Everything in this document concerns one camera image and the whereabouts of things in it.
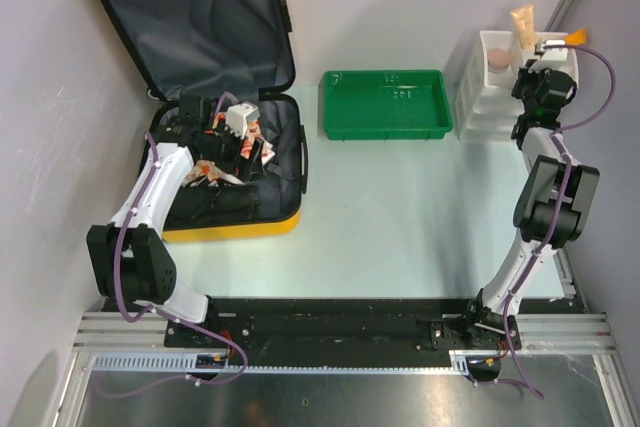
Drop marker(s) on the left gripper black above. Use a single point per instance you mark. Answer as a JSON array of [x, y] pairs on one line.
[[250, 169]]

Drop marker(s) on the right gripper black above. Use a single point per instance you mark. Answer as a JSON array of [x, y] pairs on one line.
[[523, 75]]

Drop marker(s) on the floral cloth pouch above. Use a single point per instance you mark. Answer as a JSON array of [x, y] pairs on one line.
[[210, 169]]

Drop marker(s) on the pink round cosmetic jar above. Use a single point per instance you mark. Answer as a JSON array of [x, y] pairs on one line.
[[498, 60]]

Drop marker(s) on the white plastic drawer organizer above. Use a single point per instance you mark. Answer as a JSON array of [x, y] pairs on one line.
[[485, 110]]

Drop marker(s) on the orange cosmetic tube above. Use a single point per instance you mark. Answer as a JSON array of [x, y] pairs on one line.
[[577, 38]]

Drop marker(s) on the beige cosmetic tube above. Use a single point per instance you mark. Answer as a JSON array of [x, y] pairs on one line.
[[524, 23]]

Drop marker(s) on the green plastic tray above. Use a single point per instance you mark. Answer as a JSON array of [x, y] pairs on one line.
[[385, 105]]

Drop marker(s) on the yellow Pikachu hard-shell suitcase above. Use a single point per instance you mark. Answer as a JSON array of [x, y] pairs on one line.
[[222, 51]]

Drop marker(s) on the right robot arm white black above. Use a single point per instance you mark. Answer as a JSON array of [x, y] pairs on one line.
[[552, 208]]

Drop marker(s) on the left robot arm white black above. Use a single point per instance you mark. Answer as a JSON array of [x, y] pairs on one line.
[[130, 261]]

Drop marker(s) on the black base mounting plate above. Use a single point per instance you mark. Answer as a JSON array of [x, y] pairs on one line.
[[434, 324]]

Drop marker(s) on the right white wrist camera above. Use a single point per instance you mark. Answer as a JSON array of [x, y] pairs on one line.
[[554, 51]]

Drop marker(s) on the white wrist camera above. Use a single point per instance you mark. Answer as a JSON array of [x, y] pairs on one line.
[[239, 116], [554, 51]]

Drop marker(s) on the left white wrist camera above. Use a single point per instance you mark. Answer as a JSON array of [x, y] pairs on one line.
[[239, 116]]

